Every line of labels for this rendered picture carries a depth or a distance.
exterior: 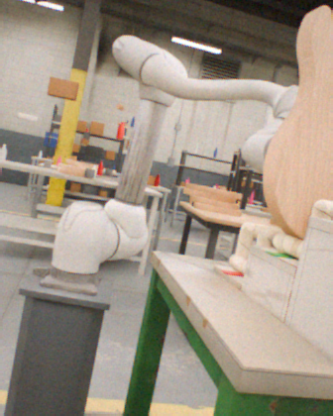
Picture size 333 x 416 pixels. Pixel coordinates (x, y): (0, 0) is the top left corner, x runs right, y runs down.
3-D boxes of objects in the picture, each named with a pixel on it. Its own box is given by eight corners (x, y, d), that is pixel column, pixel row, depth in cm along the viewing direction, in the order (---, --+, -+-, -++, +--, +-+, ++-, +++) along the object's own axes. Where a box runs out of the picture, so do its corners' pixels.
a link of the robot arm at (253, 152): (252, 151, 99) (288, 114, 100) (227, 151, 114) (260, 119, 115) (278, 182, 102) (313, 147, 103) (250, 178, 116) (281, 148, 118)
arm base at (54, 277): (39, 269, 144) (42, 254, 144) (101, 280, 146) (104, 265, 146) (25, 283, 126) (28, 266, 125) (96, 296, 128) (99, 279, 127)
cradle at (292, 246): (302, 262, 65) (306, 243, 65) (267, 246, 76) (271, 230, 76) (319, 264, 66) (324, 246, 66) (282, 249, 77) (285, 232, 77)
